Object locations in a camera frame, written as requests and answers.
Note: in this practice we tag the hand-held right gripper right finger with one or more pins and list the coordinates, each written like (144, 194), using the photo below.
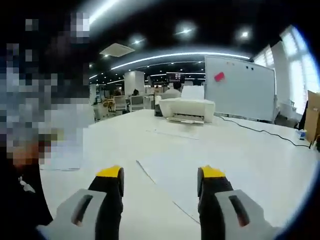
(252, 220)

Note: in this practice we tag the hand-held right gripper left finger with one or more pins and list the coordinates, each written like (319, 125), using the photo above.
(67, 220)

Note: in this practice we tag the stack of white printing papers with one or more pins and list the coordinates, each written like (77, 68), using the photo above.
(175, 180)

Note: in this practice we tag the person's black shirt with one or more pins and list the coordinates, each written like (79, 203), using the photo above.
(20, 215)

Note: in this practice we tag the white worn device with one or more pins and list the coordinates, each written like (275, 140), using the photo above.
(27, 186)

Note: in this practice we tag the white table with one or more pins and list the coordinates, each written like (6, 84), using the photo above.
(112, 140)

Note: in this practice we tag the blue tissue box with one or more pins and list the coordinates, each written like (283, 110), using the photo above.
(301, 135)

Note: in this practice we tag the brown cardboard box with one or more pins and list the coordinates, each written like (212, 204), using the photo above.
(312, 117)

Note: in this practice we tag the whiteboard on stand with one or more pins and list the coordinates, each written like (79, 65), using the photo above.
(247, 95)

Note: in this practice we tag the white printer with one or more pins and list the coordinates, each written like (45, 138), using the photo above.
(190, 107)

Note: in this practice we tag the grey mesh office chair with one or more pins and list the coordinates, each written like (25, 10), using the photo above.
(120, 102)
(137, 103)

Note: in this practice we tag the dark bottle beside printer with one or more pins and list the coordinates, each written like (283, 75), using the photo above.
(158, 107)

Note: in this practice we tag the red whiteboard eraser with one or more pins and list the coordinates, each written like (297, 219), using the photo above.
(219, 76)

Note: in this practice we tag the white square pillar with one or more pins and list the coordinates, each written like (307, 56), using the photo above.
(134, 82)

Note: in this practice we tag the window with white blinds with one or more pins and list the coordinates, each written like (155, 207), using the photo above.
(297, 70)

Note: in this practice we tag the dark hanging display screen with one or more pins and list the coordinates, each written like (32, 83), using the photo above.
(176, 77)

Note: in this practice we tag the ceiling air vent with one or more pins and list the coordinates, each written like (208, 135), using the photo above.
(117, 50)

